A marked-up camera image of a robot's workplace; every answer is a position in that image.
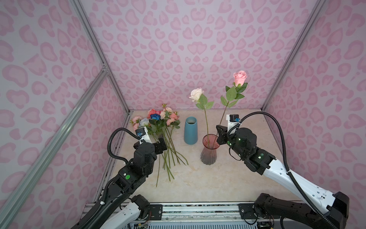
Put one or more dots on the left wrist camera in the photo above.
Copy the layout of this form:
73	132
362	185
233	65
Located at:
142	132

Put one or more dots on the left corner aluminium post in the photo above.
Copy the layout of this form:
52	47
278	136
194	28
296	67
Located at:
86	24

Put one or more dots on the small pink spray roses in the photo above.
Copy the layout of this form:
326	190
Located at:
135	123

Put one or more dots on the teal ceramic vase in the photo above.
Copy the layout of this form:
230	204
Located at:
191	131

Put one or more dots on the pink glass vase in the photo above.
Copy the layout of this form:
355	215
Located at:
209	153

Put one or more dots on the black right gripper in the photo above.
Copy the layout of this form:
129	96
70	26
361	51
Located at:
222	134

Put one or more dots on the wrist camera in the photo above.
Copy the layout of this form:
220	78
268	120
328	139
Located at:
142	132
233	122

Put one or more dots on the pink cream spray roses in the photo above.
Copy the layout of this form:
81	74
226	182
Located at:
170	122

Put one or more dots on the cream white rose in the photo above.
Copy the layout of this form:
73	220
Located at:
201	101

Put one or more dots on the corner aluminium post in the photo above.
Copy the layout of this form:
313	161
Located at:
86	24
316	12

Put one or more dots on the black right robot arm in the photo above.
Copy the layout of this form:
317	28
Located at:
320	209

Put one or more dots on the diagonal aluminium frame bar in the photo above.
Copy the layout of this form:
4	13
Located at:
24	189

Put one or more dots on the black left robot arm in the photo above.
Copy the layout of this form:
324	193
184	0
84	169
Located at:
124	184

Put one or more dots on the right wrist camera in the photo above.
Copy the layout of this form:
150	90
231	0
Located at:
233	122

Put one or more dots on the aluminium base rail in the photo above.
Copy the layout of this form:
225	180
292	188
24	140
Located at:
112	215

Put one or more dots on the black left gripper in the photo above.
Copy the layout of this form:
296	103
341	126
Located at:
159	150

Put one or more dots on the right corner aluminium post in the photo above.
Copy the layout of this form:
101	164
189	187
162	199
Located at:
316	12

